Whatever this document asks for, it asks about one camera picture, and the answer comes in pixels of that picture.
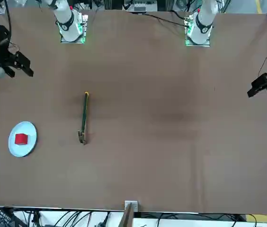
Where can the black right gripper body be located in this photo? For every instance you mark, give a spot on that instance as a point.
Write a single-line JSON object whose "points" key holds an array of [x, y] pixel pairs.
{"points": [[6, 59]]}

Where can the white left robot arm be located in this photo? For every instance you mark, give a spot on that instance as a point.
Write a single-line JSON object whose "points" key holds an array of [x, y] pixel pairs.
{"points": [[202, 23]]}

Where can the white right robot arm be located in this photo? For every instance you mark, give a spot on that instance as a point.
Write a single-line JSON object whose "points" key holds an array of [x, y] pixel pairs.
{"points": [[68, 21]]}

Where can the red wooden cube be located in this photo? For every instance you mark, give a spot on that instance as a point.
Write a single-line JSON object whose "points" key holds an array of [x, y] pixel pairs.
{"points": [[20, 139]]}

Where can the light blue round plate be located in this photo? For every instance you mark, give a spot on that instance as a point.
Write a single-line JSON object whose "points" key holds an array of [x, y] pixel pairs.
{"points": [[24, 151]]}

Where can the grey control box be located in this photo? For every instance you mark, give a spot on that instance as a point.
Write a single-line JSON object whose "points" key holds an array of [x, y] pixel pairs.
{"points": [[139, 8]]}

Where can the black device with white markings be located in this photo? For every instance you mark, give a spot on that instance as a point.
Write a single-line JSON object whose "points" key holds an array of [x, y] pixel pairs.
{"points": [[2, 218]]}

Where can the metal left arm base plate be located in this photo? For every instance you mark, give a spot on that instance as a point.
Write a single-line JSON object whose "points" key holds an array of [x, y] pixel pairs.
{"points": [[207, 44]]}

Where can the aluminium camera mount post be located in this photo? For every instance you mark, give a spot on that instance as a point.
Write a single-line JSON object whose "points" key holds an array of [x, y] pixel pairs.
{"points": [[127, 217]]}

